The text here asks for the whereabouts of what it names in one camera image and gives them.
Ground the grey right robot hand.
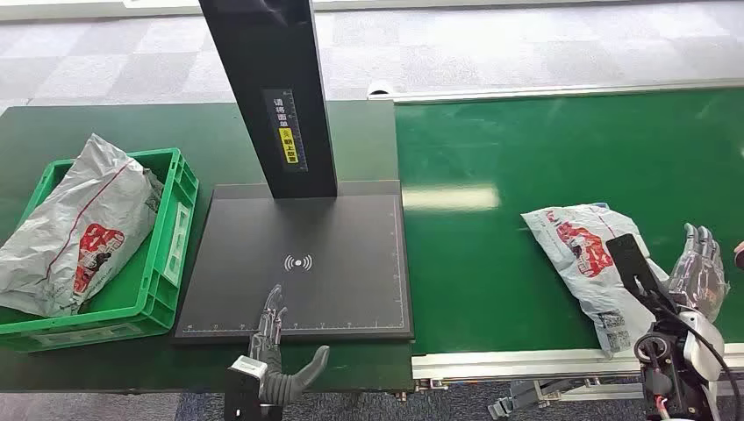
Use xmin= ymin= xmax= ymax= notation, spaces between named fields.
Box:
xmin=668 ymin=223 xmax=731 ymax=325

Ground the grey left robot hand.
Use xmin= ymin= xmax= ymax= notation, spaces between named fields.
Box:
xmin=247 ymin=283 xmax=331 ymax=408

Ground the grey poly mailer package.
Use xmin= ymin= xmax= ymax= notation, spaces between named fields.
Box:
xmin=521 ymin=203 xmax=669 ymax=360
xmin=0 ymin=133 xmax=165 ymax=319

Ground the black weighing device with column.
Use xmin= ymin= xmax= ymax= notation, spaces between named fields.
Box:
xmin=171 ymin=0 xmax=416 ymax=348

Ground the green plastic basket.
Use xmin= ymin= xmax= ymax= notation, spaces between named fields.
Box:
xmin=0 ymin=147 xmax=200 ymax=353

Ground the black and yellow label strip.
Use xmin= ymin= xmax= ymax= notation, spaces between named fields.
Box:
xmin=261 ymin=88 xmax=308 ymax=174

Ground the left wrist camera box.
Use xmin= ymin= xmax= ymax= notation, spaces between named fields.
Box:
xmin=223 ymin=355 xmax=284 ymax=421

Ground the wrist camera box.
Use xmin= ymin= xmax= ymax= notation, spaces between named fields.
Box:
xmin=223 ymin=355 xmax=284 ymax=421
xmin=605 ymin=233 xmax=678 ymax=318

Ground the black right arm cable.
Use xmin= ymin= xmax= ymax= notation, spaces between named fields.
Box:
xmin=662 ymin=304 xmax=744 ymax=421

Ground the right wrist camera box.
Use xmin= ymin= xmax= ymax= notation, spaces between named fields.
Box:
xmin=605 ymin=233 xmax=678 ymax=318

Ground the grey metal bracket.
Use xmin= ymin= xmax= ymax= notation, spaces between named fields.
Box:
xmin=487 ymin=380 xmax=562 ymax=421

